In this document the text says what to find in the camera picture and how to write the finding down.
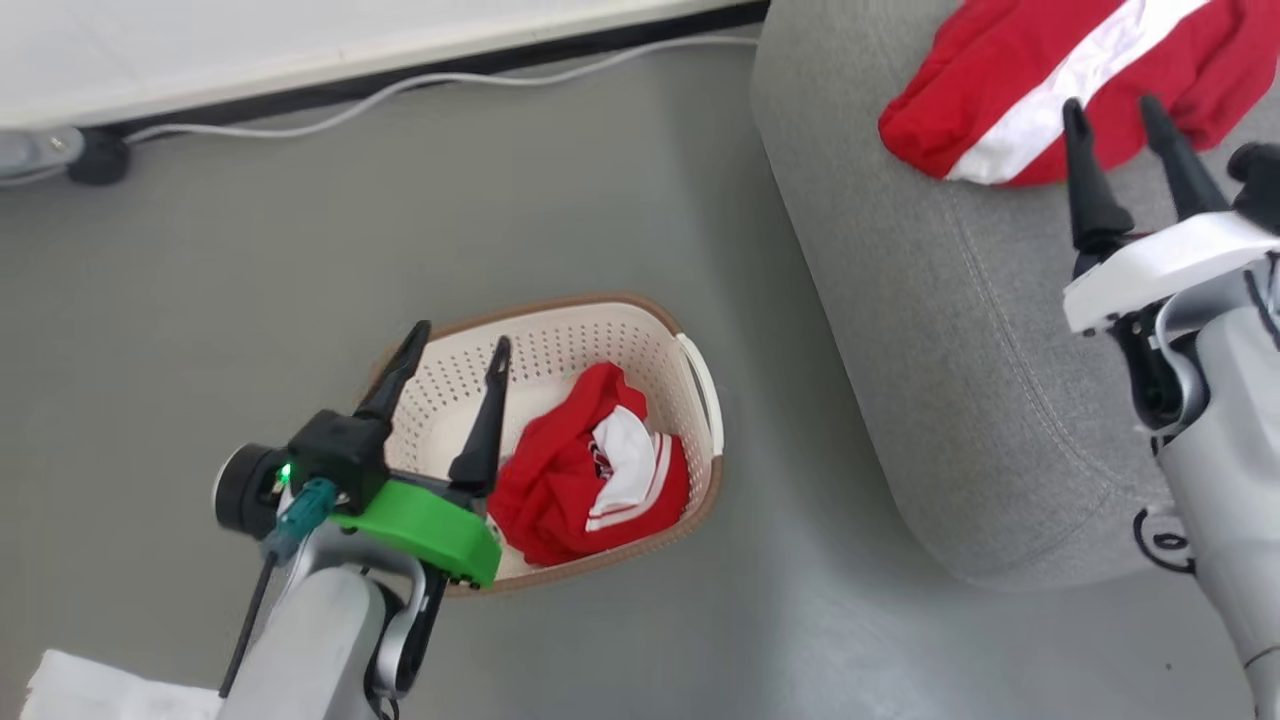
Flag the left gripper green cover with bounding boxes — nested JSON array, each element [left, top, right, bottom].
[[330, 320, 512, 591]]

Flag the white fabric strip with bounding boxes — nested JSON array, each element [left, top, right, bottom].
[[20, 650, 223, 720]]

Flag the red garment wide white stripe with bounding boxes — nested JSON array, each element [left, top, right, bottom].
[[878, 0, 1280, 187]]

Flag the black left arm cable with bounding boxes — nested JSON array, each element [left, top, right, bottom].
[[218, 550, 281, 699]]

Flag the grey fabric sofa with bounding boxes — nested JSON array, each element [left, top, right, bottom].
[[750, 0, 1280, 589]]

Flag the red garment white striped collar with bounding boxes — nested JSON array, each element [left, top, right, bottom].
[[487, 362, 691, 567]]

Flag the cream perforated laundry basket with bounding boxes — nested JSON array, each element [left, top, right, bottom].
[[370, 292, 725, 598]]

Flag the teal cable connector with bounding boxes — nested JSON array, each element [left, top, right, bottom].
[[264, 477, 337, 563]]

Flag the black round floor plug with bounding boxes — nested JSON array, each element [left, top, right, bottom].
[[67, 128, 132, 187]]

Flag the white floor cable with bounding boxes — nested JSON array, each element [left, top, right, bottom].
[[0, 35, 761, 191]]

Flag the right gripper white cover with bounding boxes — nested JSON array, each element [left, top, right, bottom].
[[1062, 95, 1280, 336]]

